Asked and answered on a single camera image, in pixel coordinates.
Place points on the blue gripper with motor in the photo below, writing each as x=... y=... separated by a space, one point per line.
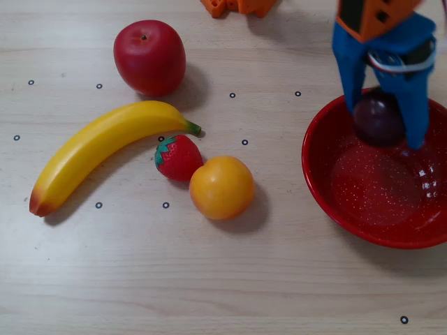
x=353 y=59

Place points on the dark purple plum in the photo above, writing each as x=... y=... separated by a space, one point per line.
x=379 y=120

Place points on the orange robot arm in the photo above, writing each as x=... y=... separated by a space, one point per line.
x=373 y=17

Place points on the orange robot base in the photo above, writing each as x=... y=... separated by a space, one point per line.
x=244 y=5

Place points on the red speckled bowl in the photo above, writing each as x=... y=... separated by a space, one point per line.
x=373 y=195

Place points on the orange yellow peach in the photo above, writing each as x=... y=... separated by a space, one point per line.
x=221 y=188

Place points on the red strawberry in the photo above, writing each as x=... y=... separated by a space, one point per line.
x=179 y=158

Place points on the red apple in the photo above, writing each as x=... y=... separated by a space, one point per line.
x=149 y=57

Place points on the yellow banana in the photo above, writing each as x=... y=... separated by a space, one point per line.
x=104 y=139

